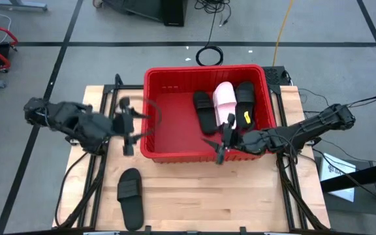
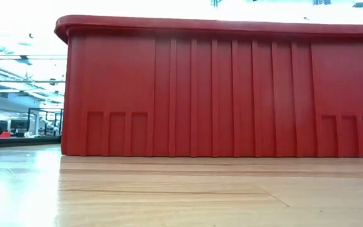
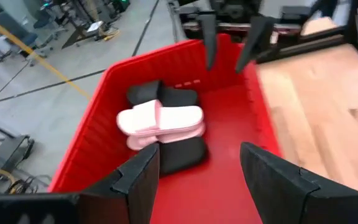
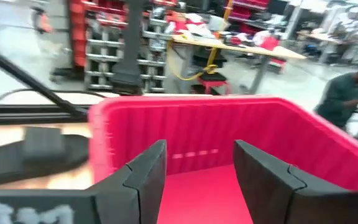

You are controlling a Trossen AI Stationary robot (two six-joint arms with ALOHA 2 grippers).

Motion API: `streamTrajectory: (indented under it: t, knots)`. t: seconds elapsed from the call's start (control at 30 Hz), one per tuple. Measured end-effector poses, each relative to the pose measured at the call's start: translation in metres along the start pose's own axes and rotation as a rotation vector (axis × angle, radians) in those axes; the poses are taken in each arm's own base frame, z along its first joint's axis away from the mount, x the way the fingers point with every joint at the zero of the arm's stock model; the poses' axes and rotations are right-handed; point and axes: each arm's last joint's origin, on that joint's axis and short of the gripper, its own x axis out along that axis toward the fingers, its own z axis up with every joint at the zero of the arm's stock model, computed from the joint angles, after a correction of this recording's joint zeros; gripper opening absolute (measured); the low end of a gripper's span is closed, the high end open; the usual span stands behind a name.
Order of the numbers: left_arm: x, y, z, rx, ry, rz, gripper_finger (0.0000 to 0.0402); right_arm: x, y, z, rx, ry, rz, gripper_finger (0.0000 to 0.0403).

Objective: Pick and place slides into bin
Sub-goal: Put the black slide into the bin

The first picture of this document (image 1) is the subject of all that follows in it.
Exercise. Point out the black metal beam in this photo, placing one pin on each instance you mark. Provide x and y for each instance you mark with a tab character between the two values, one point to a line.
357	176

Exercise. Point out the yellow tag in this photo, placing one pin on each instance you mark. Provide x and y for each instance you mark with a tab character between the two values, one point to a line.
247	117

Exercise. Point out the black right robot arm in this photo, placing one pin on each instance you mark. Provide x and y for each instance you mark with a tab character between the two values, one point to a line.
299	130

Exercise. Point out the white printed paper sheet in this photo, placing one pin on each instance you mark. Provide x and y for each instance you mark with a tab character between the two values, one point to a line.
336	173

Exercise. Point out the red plastic bin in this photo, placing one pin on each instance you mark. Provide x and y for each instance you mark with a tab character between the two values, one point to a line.
175	130

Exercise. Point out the black slide sandal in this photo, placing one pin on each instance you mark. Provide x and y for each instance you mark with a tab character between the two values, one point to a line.
206	111
245	98
130	202

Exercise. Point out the pink slide sandal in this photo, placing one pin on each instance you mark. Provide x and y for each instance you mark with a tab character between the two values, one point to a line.
224	101

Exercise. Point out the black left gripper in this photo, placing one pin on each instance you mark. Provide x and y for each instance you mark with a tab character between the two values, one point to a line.
124	125

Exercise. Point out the grey side table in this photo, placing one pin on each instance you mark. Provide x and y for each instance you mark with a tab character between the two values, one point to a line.
354	207

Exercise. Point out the black perforated box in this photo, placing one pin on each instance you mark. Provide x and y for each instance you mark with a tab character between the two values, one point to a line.
274	76

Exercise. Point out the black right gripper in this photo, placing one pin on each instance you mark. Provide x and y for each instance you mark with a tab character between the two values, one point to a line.
230	140

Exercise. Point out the grey metal floor foot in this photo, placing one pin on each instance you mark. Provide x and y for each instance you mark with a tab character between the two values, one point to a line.
18	5

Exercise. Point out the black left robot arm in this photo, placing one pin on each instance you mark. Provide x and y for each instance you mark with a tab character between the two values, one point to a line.
73	120

